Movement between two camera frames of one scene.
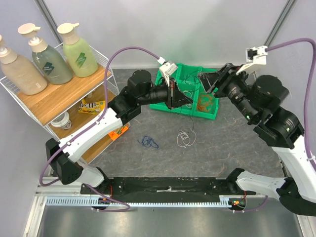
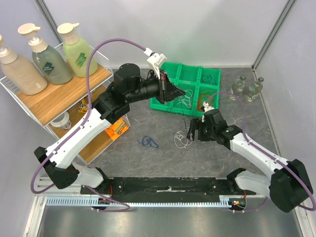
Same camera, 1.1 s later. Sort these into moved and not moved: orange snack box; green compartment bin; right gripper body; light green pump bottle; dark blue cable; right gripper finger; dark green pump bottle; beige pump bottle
Moved: right gripper body; right gripper finger
Not moved: light green pump bottle; orange snack box; dark blue cable; green compartment bin; beige pump bottle; dark green pump bottle
